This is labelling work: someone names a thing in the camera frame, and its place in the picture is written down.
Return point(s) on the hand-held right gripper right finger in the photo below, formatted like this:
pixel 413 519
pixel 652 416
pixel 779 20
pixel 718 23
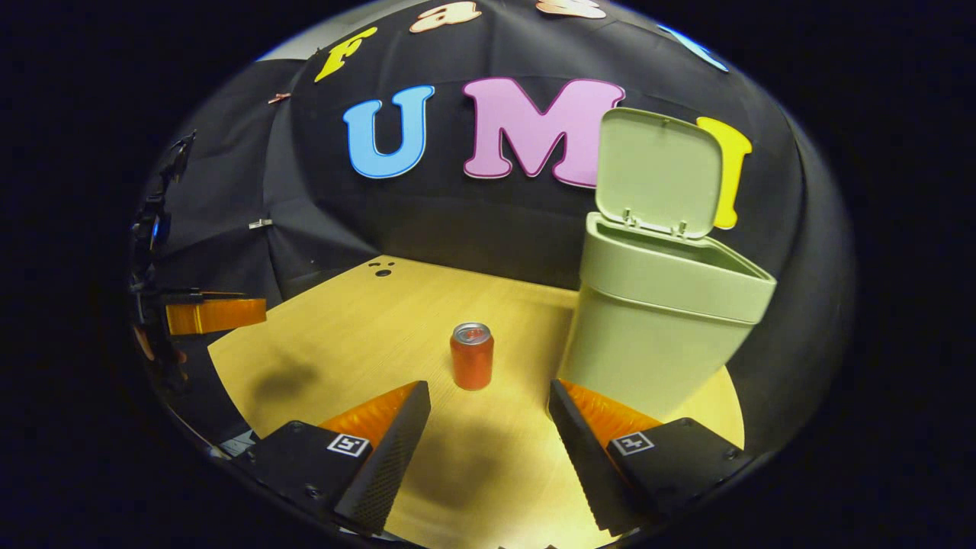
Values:
pixel 583 465

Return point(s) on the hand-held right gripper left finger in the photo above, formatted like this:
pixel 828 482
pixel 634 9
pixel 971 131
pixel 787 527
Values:
pixel 396 457

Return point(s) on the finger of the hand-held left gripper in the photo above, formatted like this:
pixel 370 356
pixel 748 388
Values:
pixel 217 314

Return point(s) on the orange pop can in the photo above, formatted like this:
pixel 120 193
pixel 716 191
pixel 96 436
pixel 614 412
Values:
pixel 471 366

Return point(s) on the pale green desktop garbage bin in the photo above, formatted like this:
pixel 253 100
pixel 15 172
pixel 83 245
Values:
pixel 648 335

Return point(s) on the wooden desktop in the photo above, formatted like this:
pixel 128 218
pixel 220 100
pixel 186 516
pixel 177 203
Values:
pixel 366 343

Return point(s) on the white cloth clip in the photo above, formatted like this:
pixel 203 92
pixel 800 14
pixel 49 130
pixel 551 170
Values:
pixel 260 223

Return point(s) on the copper cloth clip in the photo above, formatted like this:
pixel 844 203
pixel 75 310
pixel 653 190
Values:
pixel 279 97

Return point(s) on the black backdrop cloth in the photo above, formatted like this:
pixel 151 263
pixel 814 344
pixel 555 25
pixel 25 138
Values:
pixel 457 221

